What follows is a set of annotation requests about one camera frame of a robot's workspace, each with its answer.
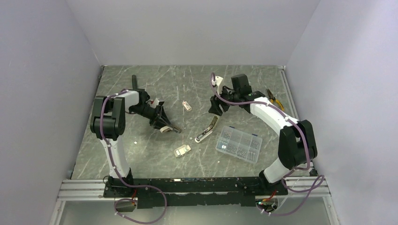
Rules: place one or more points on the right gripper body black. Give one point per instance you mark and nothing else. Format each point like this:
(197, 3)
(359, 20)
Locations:
(217, 101)

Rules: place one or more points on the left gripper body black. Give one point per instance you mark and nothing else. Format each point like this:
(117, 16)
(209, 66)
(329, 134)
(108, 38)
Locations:
(144, 110)

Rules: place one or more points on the brown stapler base part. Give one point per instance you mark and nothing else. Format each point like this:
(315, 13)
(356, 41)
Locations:
(168, 129)

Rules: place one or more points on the white staple box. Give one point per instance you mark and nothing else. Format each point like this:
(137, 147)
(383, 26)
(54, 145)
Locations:
(186, 106)

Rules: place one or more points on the white staple box tray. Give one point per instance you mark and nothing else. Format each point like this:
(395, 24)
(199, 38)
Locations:
(182, 150)

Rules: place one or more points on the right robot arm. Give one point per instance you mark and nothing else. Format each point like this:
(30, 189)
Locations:
(297, 146)

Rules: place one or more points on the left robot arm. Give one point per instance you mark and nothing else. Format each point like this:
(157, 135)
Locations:
(108, 123)

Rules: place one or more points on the clear plastic screw organizer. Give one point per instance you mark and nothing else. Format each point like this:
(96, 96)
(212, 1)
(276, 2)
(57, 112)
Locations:
(239, 144)

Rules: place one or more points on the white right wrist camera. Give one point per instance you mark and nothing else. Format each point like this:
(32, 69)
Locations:
(217, 84)

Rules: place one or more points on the orange handled pliers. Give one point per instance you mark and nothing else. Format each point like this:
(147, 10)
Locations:
(273, 99)

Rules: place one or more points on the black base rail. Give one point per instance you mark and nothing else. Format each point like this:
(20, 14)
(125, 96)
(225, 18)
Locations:
(149, 193)

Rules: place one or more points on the aluminium frame rail front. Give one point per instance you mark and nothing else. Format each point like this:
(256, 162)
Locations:
(92, 190)

